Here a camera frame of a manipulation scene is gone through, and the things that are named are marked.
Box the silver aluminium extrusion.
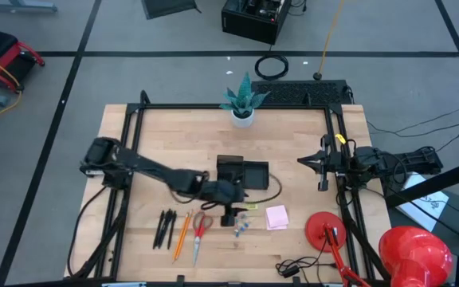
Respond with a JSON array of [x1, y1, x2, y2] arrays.
[[101, 281, 147, 287]]

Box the red desk lamp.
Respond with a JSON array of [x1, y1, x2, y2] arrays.
[[304, 210, 454, 287]]

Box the red-handled scissors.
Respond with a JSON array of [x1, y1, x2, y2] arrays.
[[191, 210, 215, 268]]

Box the white book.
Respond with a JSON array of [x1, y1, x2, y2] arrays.
[[395, 171, 450, 234]]

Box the black diagonal beam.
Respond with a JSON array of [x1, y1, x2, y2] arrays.
[[384, 154, 459, 209]]

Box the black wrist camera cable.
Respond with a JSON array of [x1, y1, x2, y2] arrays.
[[200, 173, 283, 211]]

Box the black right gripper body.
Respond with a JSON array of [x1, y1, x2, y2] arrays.
[[317, 133, 350, 192]]

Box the dark grey side table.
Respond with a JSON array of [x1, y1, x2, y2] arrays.
[[386, 167, 459, 287]]

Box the black computer case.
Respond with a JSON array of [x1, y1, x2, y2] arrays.
[[220, 0, 293, 45]]

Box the black lamp cable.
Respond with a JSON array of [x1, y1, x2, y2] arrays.
[[275, 238, 340, 287]]

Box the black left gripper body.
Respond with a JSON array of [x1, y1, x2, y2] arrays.
[[208, 179, 250, 228]]

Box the red and black rolling seat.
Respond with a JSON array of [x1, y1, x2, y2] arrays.
[[0, 29, 46, 95]]

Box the black keyboard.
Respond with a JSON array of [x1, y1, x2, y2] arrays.
[[250, 79, 354, 106]]

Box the coiled black cable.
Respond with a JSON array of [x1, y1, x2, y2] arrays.
[[253, 54, 290, 81]]

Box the black mesh desk organizer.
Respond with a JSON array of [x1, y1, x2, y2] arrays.
[[215, 154, 271, 191]]

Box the green plant in white pot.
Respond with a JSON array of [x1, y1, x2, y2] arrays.
[[218, 71, 273, 129]]

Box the thin black floor cable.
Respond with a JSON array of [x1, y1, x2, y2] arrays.
[[367, 101, 459, 135]]

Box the black pen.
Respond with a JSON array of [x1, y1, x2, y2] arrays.
[[152, 210, 166, 250], [167, 210, 178, 251], [160, 208, 175, 249], [156, 208, 171, 249]]

